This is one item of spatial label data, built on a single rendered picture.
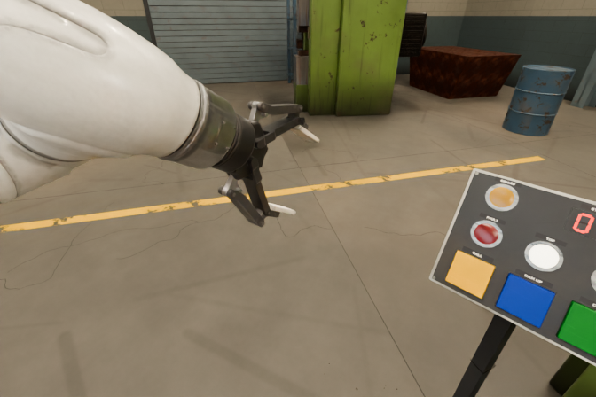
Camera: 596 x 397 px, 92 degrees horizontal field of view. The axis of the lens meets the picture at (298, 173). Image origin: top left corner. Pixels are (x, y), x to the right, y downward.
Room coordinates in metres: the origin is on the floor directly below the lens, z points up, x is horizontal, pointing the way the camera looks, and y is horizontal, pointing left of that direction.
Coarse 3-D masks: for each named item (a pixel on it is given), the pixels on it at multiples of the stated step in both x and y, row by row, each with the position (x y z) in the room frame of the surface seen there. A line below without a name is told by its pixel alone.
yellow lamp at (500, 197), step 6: (492, 192) 0.53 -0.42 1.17; (498, 192) 0.52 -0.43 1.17; (504, 192) 0.52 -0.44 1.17; (510, 192) 0.51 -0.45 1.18; (492, 198) 0.52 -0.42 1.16; (498, 198) 0.52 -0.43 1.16; (504, 198) 0.51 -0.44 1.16; (510, 198) 0.51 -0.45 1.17; (492, 204) 0.52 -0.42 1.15; (498, 204) 0.51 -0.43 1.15; (504, 204) 0.51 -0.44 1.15; (510, 204) 0.50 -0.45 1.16
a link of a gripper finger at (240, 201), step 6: (222, 186) 0.33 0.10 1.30; (228, 192) 0.32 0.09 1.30; (234, 192) 0.32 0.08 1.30; (240, 192) 0.33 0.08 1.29; (234, 198) 0.32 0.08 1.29; (240, 198) 0.33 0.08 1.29; (246, 198) 0.34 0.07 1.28; (234, 204) 0.34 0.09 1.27; (240, 204) 0.33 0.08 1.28; (246, 204) 0.33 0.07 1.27; (240, 210) 0.35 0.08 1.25; (246, 210) 0.33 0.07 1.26; (252, 210) 0.34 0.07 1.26; (246, 216) 0.35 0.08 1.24; (252, 216) 0.34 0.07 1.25; (258, 216) 0.35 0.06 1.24; (258, 222) 0.35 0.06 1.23; (264, 222) 0.36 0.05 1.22
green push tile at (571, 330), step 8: (576, 304) 0.35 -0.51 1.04; (568, 312) 0.35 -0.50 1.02; (576, 312) 0.34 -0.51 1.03; (584, 312) 0.34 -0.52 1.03; (592, 312) 0.33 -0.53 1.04; (568, 320) 0.34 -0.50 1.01; (576, 320) 0.33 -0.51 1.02; (584, 320) 0.33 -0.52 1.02; (592, 320) 0.32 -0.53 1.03; (560, 328) 0.33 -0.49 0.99; (568, 328) 0.33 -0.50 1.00; (576, 328) 0.32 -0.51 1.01; (584, 328) 0.32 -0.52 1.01; (592, 328) 0.32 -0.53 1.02; (560, 336) 0.32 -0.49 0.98; (568, 336) 0.32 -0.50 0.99; (576, 336) 0.32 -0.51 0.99; (584, 336) 0.31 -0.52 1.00; (592, 336) 0.31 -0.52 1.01; (576, 344) 0.31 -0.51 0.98; (584, 344) 0.31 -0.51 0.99; (592, 344) 0.30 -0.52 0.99; (592, 352) 0.29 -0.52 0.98
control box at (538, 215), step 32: (480, 192) 0.54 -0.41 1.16; (544, 192) 0.49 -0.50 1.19; (512, 224) 0.48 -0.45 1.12; (544, 224) 0.45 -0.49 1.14; (448, 256) 0.49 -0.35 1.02; (480, 256) 0.46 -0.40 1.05; (512, 256) 0.44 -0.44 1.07; (576, 256) 0.40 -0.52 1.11; (448, 288) 0.45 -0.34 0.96; (576, 288) 0.37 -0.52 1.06; (512, 320) 0.37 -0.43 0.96; (544, 320) 0.35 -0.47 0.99; (576, 352) 0.30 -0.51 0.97
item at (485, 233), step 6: (480, 228) 0.50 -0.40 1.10; (486, 228) 0.49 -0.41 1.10; (492, 228) 0.49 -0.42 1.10; (474, 234) 0.49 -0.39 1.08; (480, 234) 0.49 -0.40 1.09; (486, 234) 0.48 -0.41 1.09; (492, 234) 0.48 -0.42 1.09; (480, 240) 0.48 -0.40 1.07; (486, 240) 0.48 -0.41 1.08; (492, 240) 0.47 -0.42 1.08
